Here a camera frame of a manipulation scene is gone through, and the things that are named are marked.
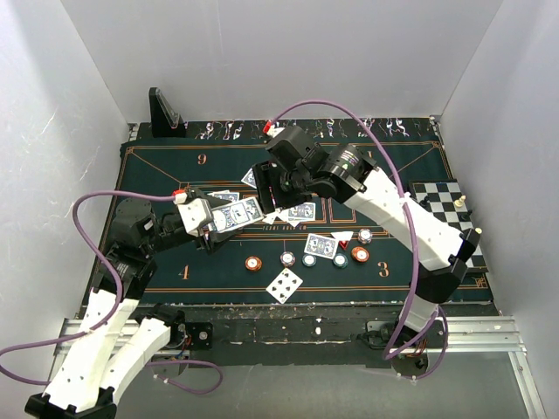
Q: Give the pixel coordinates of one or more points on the black white chessboard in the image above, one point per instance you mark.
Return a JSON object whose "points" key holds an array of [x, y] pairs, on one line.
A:
{"points": [[438, 197]]}

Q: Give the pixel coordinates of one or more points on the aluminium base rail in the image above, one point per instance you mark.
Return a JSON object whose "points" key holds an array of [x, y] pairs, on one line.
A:
{"points": [[480, 336]]}

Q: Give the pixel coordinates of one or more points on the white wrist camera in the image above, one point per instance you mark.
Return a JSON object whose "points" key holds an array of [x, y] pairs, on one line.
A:
{"points": [[195, 215], [272, 129]]}

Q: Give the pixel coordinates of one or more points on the cards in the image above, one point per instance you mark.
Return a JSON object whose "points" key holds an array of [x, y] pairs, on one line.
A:
{"points": [[304, 212]]}

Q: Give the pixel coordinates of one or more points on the pink chips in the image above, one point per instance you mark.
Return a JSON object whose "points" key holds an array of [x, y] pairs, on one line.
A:
{"points": [[365, 236]]}

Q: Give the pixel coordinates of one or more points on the orange poker chip stack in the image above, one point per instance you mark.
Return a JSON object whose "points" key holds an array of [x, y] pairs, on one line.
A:
{"points": [[253, 263]]}

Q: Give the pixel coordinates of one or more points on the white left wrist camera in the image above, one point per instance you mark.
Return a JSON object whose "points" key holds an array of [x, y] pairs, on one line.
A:
{"points": [[195, 215]]}

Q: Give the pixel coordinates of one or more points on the black card shoe holder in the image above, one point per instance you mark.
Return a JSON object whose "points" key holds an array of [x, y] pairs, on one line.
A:
{"points": [[165, 121]]}

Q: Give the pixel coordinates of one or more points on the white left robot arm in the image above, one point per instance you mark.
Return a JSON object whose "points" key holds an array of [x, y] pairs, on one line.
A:
{"points": [[117, 288]]}

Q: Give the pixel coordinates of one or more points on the green poker chip stack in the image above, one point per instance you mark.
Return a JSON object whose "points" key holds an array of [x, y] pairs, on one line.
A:
{"points": [[309, 260]]}

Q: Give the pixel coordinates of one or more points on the green chips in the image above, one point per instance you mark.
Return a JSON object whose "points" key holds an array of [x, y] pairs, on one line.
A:
{"points": [[340, 261]]}

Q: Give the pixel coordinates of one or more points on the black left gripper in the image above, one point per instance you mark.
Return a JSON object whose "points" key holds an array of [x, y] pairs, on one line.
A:
{"points": [[214, 239]]}

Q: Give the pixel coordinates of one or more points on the black chess piece right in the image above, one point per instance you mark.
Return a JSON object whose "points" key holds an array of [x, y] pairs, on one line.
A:
{"points": [[465, 216]]}

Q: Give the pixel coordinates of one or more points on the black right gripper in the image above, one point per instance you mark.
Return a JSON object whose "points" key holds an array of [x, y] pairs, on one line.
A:
{"points": [[265, 175]]}

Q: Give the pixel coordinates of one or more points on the white chess piece upper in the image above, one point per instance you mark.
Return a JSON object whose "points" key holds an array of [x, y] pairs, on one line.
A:
{"points": [[460, 202]]}

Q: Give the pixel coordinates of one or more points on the blue playing card deck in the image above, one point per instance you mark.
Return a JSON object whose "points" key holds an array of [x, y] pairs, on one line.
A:
{"points": [[229, 216]]}

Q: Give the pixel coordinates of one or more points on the dark green poker mat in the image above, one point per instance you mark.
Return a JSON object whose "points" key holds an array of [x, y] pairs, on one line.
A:
{"points": [[215, 155]]}

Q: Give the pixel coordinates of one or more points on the blue backed playing card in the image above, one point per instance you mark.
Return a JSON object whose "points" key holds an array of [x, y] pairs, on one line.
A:
{"points": [[248, 179]]}

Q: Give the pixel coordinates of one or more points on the six of spades card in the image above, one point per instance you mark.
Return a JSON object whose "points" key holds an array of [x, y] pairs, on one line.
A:
{"points": [[284, 285]]}

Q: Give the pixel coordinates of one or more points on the orange chips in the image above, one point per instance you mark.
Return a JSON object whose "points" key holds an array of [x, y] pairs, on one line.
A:
{"points": [[360, 254]]}

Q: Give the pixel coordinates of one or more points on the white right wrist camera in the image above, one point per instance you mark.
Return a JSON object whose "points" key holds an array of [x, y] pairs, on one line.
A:
{"points": [[272, 129]]}

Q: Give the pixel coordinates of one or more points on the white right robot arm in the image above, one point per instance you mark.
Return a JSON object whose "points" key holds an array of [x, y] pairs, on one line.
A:
{"points": [[440, 253]]}

